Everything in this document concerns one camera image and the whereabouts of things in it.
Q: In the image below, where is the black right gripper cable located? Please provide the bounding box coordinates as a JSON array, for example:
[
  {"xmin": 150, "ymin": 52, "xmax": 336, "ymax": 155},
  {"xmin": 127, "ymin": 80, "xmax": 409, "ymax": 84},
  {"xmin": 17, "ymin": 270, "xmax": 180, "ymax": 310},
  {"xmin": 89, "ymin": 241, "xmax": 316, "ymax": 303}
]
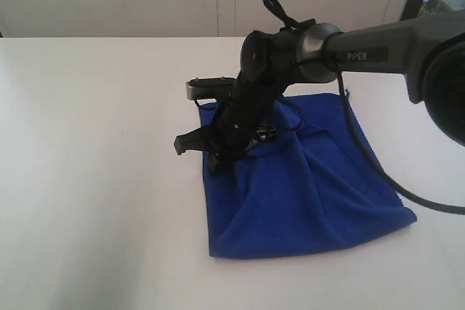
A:
[{"xmin": 192, "ymin": 0, "xmax": 465, "ymax": 216}]

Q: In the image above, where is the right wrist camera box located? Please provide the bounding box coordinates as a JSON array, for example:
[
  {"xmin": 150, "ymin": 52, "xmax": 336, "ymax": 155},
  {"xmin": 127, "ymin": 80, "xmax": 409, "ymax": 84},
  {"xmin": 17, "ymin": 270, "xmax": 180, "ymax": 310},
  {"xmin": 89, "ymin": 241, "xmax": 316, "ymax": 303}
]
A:
[{"xmin": 186, "ymin": 77, "xmax": 235, "ymax": 101}]

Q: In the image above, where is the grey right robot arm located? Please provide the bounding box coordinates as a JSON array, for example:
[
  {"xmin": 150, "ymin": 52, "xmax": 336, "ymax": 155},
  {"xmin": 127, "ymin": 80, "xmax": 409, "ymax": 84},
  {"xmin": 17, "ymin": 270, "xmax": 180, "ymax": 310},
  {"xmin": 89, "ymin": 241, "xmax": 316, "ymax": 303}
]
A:
[{"xmin": 174, "ymin": 11, "xmax": 464, "ymax": 170}]

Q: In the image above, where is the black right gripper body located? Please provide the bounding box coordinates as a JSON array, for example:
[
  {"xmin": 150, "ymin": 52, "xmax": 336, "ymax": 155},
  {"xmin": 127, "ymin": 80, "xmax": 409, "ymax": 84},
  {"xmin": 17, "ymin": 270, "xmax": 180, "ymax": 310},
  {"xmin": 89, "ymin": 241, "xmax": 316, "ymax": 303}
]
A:
[{"xmin": 209, "ymin": 77, "xmax": 286, "ymax": 158}]

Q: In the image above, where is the blue terry towel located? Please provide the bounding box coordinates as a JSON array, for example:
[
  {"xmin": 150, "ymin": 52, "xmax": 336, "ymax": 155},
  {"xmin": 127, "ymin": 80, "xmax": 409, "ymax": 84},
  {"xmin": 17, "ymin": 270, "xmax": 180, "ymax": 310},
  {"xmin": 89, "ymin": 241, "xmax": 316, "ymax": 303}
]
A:
[{"xmin": 203, "ymin": 93, "xmax": 417, "ymax": 259}]

